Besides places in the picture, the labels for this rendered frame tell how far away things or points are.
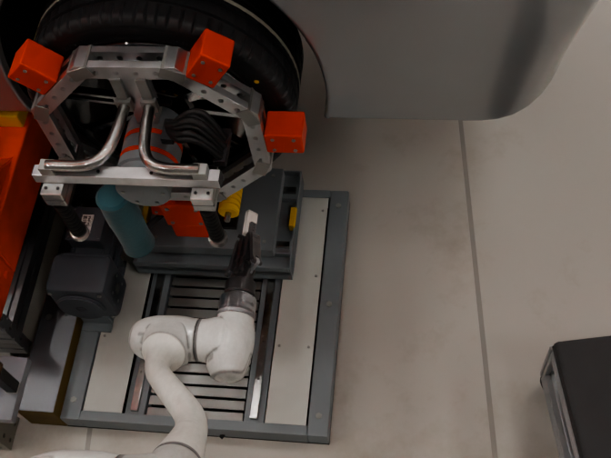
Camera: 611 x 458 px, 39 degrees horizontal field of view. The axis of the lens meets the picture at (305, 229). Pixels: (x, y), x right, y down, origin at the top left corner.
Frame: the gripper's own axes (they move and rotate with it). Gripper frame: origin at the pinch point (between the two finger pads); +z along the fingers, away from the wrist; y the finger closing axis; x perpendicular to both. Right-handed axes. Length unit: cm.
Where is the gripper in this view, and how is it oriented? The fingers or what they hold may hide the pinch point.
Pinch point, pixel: (250, 224)
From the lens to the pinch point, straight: 218.7
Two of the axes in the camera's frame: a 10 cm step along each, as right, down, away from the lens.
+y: 6.3, -3.3, -7.0
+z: 1.0, -8.6, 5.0
